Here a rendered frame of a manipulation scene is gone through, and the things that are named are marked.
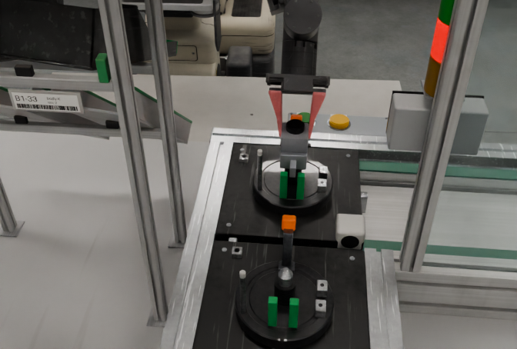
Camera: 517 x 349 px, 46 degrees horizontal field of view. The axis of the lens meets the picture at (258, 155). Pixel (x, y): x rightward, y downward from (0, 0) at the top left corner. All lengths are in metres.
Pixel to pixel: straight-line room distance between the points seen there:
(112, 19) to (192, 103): 0.83
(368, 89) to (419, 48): 2.07
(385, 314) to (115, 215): 0.56
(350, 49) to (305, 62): 2.54
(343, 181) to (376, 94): 0.49
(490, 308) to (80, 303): 0.67
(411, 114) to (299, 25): 0.22
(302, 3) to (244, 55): 0.99
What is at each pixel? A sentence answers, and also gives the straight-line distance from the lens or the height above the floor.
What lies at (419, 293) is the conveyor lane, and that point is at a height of 0.91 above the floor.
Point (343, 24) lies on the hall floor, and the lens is 3.79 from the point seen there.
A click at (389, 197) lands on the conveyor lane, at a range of 1.16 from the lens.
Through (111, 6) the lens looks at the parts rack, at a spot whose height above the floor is 1.41.
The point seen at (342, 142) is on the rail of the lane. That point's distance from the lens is 1.20.
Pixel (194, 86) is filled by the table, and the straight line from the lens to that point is 1.56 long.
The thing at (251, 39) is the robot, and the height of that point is 0.75.
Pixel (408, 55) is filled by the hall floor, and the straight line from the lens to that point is 3.52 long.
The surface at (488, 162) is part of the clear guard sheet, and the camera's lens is 0.86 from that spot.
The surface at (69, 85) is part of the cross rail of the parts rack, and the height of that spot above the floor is 1.30.
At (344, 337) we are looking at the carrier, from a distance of 0.88.
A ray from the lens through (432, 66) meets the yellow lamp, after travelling 0.79.
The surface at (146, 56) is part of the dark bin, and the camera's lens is 0.91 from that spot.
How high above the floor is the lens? 1.69
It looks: 39 degrees down
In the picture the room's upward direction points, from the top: straight up
